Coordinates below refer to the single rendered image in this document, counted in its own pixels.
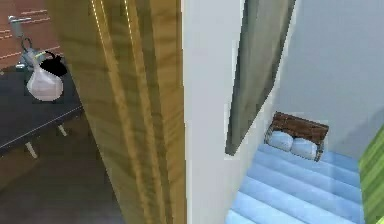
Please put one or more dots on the black kitchen counter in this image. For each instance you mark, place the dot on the black kitchen counter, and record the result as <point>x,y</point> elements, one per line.
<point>30,113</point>

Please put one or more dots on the wooden room door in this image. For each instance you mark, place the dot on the wooden room door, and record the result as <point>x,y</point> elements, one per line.
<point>133,110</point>

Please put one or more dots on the pale blue pillow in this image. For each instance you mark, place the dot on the pale blue pillow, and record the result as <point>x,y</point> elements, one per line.
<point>304,148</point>
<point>280,140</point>

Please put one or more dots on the brown wooden bed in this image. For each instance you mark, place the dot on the brown wooden bed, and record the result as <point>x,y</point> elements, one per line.
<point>300,128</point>

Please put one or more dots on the chrome sink tap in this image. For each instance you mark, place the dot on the chrome sink tap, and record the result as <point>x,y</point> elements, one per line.
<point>20,36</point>

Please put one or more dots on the green striped furniture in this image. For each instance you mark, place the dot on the green striped furniture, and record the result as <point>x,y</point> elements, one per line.
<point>373,176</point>

